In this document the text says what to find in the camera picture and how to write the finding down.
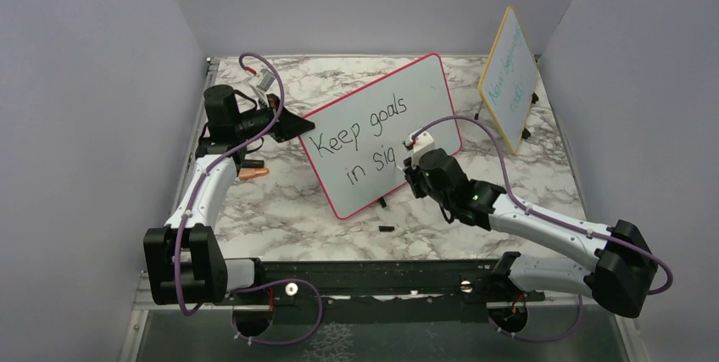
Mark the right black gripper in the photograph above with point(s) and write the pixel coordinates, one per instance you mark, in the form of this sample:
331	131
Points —
412	175

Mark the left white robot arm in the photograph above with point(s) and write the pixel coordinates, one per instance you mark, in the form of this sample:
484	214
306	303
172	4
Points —
184	261

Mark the pink framed whiteboard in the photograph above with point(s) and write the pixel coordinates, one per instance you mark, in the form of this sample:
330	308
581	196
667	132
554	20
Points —
358	138

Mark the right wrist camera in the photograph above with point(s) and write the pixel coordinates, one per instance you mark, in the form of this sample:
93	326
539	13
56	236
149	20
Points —
416	146

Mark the aluminium frame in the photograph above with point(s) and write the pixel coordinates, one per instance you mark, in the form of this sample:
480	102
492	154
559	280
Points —
138	315

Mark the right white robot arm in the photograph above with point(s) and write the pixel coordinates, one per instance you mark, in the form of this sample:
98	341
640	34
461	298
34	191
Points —
612	265

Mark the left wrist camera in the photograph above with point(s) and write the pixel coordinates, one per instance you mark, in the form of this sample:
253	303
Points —
261	84

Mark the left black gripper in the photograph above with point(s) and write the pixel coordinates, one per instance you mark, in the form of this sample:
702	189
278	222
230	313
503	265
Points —
289	125

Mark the yellow framed whiteboard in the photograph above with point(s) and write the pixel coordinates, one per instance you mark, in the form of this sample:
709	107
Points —
509	80

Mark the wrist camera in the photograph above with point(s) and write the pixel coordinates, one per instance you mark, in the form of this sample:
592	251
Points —
261	84
416	146

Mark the black mounting rail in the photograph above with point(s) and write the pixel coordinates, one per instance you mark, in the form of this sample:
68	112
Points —
377	292

